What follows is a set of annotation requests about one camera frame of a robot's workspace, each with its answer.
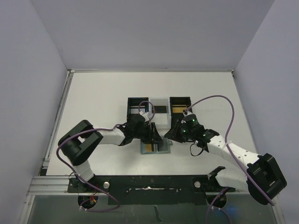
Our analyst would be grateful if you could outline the black credit card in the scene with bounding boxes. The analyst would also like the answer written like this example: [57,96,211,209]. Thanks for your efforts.
[154,105,167,114]

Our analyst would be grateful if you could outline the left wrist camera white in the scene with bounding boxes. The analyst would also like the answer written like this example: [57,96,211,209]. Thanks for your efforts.
[139,111,153,122]

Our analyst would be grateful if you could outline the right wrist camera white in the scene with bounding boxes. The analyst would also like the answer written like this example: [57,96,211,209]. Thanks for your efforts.
[183,109,190,117]

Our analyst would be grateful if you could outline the green card holder wallet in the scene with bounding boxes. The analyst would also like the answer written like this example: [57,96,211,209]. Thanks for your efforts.
[140,137,173,154]

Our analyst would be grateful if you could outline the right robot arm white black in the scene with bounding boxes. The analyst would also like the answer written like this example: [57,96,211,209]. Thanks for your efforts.
[165,112,287,205]

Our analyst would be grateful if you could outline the aluminium front rail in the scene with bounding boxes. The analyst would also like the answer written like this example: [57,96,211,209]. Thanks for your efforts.
[27,175,73,196]

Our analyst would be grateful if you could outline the aluminium left rail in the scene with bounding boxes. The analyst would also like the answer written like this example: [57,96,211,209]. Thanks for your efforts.
[42,70,75,169]

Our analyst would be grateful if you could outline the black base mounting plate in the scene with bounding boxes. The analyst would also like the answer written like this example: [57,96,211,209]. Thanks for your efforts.
[67,175,224,205]

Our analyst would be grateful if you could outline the gold credit card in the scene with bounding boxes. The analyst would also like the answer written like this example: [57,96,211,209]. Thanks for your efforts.
[145,144,155,153]
[172,105,187,113]

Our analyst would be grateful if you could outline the aluminium rail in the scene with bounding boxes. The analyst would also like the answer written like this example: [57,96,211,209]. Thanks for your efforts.
[42,70,75,169]
[27,175,73,196]

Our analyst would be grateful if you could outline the black white sorting tray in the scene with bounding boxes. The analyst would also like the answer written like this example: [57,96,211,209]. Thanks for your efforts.
[127,97,192,130]

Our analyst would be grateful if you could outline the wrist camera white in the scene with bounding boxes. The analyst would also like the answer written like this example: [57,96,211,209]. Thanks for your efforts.
[183,109,190,117]
[139,111,153,122]

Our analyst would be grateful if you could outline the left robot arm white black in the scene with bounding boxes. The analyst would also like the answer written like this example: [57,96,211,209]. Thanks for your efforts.
[57,113,163,182]

